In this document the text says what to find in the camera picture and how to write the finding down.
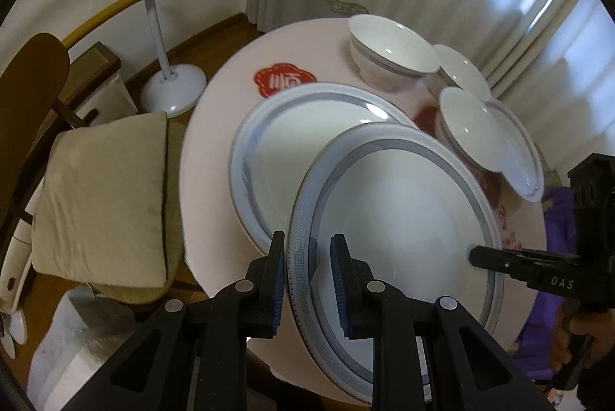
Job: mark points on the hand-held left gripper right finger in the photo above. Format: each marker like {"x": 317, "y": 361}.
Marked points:
{"x": 338, "y": 291}

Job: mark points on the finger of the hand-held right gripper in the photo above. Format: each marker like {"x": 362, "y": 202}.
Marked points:
{"x": 509, "y": 264}

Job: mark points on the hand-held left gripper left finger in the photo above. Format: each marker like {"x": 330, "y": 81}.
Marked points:
{"x": 276, "y": 295}

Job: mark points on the large plate grey patterned rim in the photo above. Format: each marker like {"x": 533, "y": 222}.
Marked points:
{"x": 408, "y": 209}
{"x": 278, "y": 151}

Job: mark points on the shallow white bowl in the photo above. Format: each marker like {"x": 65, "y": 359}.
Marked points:
{"x": 466, "y": 123}

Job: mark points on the person's right hand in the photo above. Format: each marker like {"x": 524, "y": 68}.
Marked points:
{"x": 600, "y": 327}

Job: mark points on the purple cloth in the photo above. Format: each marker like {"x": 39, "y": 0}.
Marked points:
{"x": 557, "y": 219}

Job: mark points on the small plate grey rim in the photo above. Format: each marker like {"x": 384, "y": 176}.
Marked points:
{"x": 521, "y": 161}

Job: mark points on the wooden chair with cushion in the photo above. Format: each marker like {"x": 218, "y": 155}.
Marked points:
{"x": 105, "y": 199}

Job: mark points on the round table with printed cover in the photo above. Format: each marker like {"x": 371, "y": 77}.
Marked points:
{"x": 216, "y": 103}

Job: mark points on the white foam box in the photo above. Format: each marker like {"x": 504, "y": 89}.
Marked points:
{"x": 62, "y": 344}

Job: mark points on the white floor stand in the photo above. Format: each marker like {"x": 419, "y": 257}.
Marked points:
{"x": 168, "y": 94}

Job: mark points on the large white bowl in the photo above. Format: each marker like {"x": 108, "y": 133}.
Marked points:
{"x": 384, "y": 41}

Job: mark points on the white plastic appliance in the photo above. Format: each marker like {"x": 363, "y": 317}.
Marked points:
{"x": 19, "y": 257}

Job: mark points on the curved yellow wooden bar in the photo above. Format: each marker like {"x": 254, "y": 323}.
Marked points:
{"x": 115, "y": 5}

